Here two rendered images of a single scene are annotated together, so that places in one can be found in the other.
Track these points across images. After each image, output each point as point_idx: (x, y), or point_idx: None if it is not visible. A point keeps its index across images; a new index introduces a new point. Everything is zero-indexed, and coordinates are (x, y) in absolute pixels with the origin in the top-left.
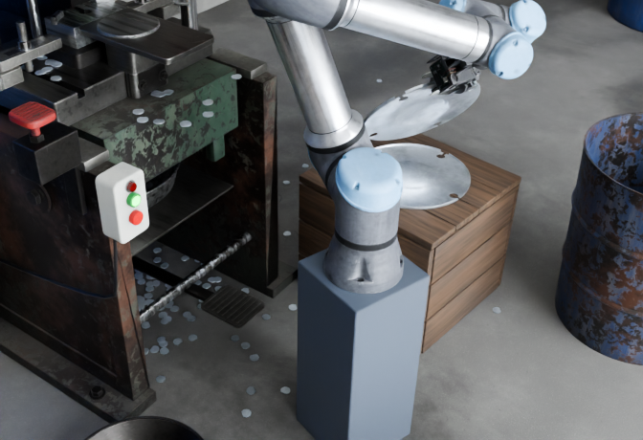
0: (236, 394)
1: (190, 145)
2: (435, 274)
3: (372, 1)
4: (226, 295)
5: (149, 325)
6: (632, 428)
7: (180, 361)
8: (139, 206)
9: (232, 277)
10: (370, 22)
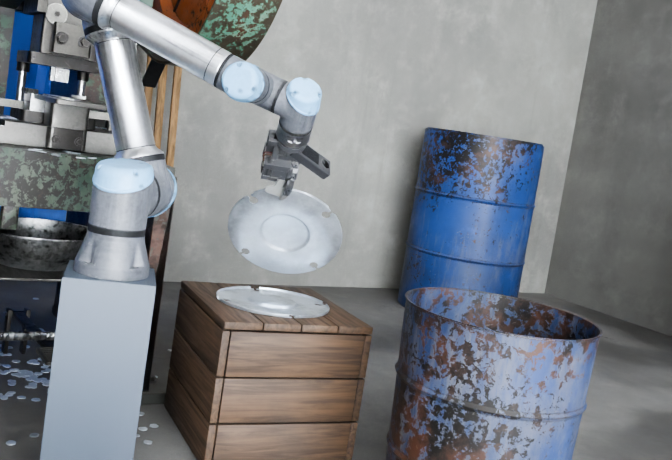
0: (20, 433)
1: (80, 203)
2: (231, 366)
3: (129, 5)
4: None
5: (14, 384)
6: None
7: (7, 405)
8: None
9: None
10: (125, 21)
